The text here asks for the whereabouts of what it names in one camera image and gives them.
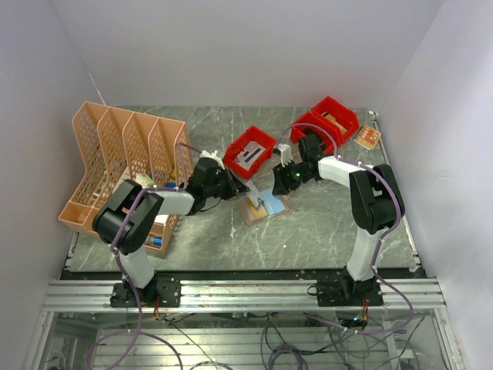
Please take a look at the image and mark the white ruler card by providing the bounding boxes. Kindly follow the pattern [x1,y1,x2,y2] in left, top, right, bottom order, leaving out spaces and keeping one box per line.
[112,172,129,193]

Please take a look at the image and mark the red bin front pair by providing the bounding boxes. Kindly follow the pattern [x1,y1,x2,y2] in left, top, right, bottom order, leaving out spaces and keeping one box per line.
[290,111,342,154]

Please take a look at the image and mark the brown item in bin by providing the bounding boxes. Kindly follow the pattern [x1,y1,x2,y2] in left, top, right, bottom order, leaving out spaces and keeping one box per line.
[322,112,347,134]

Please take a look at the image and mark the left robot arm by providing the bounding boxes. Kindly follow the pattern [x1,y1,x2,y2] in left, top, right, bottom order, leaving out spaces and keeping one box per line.
[92,157,250,308]

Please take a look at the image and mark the blue capped bottle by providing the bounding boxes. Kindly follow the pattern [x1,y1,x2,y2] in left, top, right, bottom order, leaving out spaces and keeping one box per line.
[146,235,163,247]

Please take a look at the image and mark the magnetic stripe card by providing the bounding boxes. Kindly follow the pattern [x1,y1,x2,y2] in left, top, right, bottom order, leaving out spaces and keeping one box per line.
[245,180,264,208]

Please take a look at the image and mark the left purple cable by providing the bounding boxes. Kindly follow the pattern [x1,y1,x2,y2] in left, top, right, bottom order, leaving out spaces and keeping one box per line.
[84,142,203,370]

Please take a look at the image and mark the red bin pair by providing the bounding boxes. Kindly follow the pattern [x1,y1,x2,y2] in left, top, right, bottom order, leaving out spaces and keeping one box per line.
[290,111,342,154]
[311,96,360,143]

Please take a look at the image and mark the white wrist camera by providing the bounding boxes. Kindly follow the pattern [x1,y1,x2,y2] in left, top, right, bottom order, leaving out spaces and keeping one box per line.
[200,150,226,170]
[273,143,293,167]

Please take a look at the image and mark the loose floor cables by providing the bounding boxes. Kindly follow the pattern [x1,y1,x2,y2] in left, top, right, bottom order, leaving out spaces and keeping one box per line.
[153,308,424,370]

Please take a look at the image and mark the yellow blue toy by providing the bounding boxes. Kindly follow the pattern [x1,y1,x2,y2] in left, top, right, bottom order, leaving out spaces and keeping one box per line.
[165,168,183,189]

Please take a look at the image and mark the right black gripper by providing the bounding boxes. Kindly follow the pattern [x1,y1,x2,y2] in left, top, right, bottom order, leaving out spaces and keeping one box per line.
[272,159,311,196]

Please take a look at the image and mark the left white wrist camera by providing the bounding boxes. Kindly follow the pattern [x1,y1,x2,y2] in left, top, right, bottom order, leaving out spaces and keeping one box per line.
[200,150,226,170]

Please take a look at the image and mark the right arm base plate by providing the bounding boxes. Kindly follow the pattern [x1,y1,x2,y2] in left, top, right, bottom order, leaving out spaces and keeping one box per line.
[307,278,384,307]

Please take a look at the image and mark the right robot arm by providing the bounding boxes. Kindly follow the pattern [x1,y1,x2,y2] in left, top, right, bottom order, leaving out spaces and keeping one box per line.
[273,134,405,307]

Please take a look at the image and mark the red bin with cards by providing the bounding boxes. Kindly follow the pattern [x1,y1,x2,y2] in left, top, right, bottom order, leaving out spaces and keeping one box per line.
[223,126,277,180]

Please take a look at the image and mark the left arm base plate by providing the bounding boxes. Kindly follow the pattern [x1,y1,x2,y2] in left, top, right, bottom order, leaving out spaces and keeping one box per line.
[109,277,182,308]

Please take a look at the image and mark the green white carton box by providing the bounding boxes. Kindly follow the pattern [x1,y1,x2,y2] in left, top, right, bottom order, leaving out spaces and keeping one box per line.
[135,173,155,188]

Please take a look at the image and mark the peach file organizer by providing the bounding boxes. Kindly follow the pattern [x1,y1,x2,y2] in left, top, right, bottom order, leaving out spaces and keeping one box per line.
[59,102,193,234]

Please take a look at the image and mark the white credit card stack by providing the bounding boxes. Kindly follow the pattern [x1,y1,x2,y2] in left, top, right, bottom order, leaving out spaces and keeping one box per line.
[234,141,266,170]

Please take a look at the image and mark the red bin rear pair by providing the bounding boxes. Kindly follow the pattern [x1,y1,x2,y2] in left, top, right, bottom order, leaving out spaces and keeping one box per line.
[311,96,360,143]

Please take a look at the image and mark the aluminium rail frame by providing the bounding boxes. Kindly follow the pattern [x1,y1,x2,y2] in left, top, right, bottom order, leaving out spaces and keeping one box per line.
[42,278,446,314]

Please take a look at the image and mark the orange spiral notepad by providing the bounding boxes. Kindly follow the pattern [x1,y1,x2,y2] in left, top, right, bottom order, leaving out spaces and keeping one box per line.
[354,125,381,150]

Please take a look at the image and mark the brown leather card holder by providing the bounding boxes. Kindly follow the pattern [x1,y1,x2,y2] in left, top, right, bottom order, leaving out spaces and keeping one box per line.
[237,188,290,226]

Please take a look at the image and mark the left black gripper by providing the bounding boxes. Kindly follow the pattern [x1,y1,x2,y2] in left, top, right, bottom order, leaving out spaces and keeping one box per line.
[204,165,250,200]

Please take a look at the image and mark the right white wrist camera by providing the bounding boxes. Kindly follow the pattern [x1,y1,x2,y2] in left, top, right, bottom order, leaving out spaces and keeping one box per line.
[273,143,293,167]

